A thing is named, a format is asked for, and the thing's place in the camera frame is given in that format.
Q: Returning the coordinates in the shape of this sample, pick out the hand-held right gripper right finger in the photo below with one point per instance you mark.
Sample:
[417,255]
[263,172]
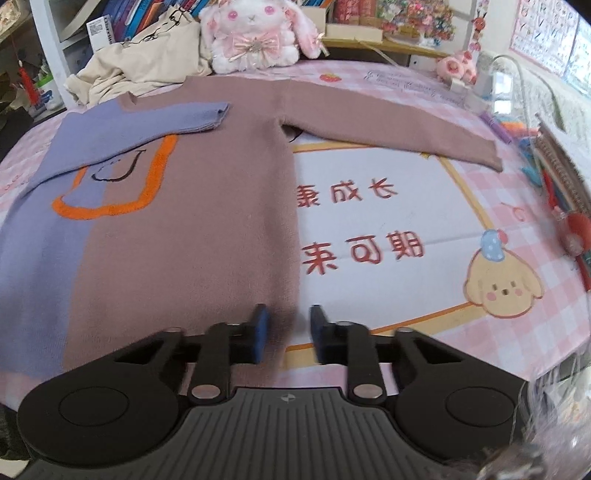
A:
[318,336]

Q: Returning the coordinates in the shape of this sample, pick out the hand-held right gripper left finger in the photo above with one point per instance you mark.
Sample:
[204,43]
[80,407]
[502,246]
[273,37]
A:
[259,333]

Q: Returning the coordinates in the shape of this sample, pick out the purple and brown sweater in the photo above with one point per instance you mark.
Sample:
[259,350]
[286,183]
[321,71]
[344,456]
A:
[207,207]

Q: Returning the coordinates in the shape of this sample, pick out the dark clothes pile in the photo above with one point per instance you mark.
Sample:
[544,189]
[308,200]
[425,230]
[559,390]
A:
[11,129]

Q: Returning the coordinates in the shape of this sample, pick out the pink checked printed desk mat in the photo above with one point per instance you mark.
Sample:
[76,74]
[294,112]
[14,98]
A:
[438,221]

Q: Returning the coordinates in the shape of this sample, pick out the colourful clips and pens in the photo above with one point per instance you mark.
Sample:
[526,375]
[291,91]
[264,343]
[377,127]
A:
[512,129]

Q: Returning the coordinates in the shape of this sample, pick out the stack of notebooks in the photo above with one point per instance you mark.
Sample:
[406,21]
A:
[565,184]

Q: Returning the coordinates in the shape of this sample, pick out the cream garment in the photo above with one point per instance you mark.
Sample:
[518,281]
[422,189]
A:
[147,60]

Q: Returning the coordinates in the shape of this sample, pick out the white plush bunny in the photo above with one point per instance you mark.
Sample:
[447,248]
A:
[258,32]

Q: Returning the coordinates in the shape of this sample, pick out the pink plush pig toy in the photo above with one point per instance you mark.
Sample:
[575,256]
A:
[457,68]

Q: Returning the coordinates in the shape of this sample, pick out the white storage box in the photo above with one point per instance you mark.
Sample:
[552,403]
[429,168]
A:
[353,31]

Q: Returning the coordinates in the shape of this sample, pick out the white bottle with blue label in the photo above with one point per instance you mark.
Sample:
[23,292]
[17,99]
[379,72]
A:
[47,97]

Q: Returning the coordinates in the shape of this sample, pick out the colourful bead ornament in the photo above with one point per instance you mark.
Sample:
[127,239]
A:
[415,21]

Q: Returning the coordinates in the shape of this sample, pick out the red boxed book set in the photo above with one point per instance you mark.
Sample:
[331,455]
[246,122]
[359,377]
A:
[355,7]

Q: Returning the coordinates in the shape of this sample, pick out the red tassel ornament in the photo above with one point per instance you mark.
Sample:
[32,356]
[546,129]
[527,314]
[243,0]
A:
[27,81]

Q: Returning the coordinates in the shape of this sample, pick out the white wooden bookshelf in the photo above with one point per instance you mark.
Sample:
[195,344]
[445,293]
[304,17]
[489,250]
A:
[55,32]

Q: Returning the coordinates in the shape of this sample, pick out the alphabet wall poster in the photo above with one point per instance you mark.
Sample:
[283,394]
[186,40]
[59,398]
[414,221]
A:
[549,37]

